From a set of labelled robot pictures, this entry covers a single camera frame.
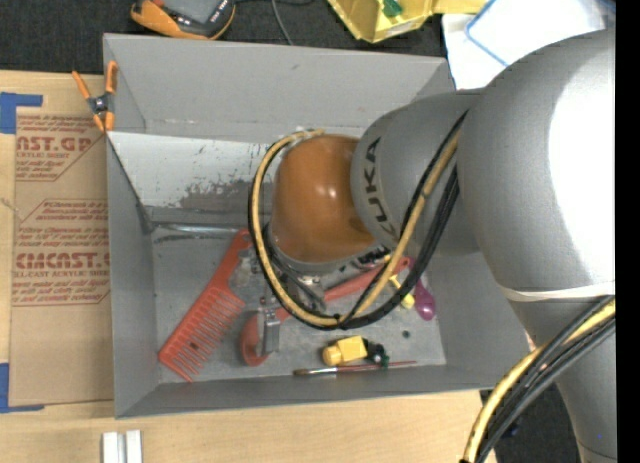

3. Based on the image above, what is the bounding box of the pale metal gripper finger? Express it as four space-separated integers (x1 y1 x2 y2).
233 248 256 288
260 307 282 356

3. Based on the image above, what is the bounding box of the orange plastic comb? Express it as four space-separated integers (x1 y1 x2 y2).
158 229 252 383

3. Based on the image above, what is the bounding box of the yellow plastic block toy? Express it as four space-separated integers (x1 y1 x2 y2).
321 335 370 367

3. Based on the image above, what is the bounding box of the thin red paintbrush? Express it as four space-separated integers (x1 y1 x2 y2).
292 360 418 378

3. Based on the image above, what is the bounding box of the small black and green piece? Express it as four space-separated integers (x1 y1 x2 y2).
366 342 392 368

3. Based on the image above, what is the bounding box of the magenta plastic spoon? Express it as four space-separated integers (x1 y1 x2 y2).
412 274 437 322

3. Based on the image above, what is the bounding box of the grey metal bin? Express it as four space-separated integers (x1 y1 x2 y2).
102 33 532 420

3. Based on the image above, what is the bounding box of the brown cardboard board, red print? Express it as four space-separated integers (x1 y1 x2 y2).
0 69 116 415

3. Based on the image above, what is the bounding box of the black cylinder on white bracket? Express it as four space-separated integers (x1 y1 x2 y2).
350 245 394 270

